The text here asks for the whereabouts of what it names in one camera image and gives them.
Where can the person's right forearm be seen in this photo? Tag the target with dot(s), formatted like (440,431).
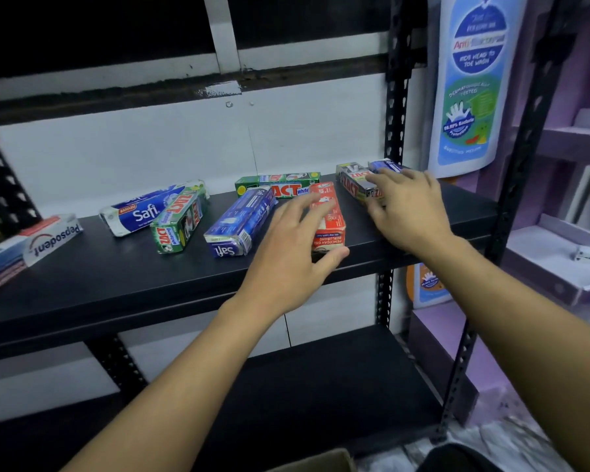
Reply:
(521,339)

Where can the person's black trouser knee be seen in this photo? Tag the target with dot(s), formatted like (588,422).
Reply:
(457,461)

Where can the small blue toothpaste box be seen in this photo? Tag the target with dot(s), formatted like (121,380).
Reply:
(386,165)

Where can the black shelf board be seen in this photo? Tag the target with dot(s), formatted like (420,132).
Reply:
(324,383)
(128,280)

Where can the person's right thumb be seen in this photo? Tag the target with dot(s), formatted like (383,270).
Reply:
(377,208)

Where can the orange red toothpaste box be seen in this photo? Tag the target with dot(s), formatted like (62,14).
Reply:
(335,226)

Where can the person's left forearm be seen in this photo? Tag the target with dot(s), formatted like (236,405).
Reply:
(177,388)

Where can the green red toothpaste box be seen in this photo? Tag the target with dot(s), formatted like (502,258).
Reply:
(179,221)

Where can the purple display stand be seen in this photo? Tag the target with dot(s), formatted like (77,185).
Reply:
(570,142)

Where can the black perforated upright post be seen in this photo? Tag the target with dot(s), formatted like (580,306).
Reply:
(397,93)
(2,186)
(521,167)

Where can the silver red toothpaste box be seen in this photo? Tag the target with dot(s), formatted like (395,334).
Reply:
(355,180)

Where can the person's left thumb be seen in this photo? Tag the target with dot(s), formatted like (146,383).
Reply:
(332,260)

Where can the person's right hand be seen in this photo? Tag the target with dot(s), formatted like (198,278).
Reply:
(413,216)

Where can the small white object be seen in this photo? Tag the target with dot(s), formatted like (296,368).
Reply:
(585,254)

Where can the blue white toothpaste box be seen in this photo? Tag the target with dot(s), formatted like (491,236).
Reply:
(137,211)

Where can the small orange white bottle sign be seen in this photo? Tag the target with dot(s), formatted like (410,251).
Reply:
(427,287)

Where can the person's left hand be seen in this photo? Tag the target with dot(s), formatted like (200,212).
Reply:
(280,270)

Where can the white red toothpaste box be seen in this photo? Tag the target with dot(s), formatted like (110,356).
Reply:
(29,245)

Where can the large bottle-shaped white blue sign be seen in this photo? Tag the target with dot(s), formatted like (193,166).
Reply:
(474,93)

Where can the long green toothpaste box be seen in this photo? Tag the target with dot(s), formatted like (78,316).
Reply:
(270,184)

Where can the dark blue toothpaste box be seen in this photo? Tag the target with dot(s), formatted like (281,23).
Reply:
(241,218)

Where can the black metal crossbar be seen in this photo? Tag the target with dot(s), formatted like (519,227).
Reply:
(128,95)

